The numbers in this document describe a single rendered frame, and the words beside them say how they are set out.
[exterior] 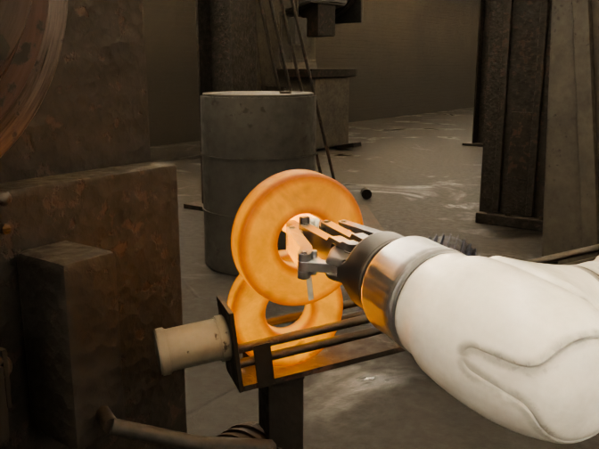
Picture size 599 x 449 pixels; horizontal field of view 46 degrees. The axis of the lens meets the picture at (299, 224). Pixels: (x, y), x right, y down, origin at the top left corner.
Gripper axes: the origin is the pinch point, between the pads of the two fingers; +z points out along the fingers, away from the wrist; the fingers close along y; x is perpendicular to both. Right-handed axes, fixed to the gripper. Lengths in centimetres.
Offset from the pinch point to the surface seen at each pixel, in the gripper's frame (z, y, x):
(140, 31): 38.6, -7.9, 20.4
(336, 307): 7.6, 9.4, -14.4
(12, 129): 9.8, -28.3, 10.5
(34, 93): 11.4, -25.8, 14.1
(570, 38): 149, 193, 20
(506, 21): 279, 275, 29
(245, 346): 7.1, -3.7, -17.4
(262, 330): 8.7, -0.7, -16.3
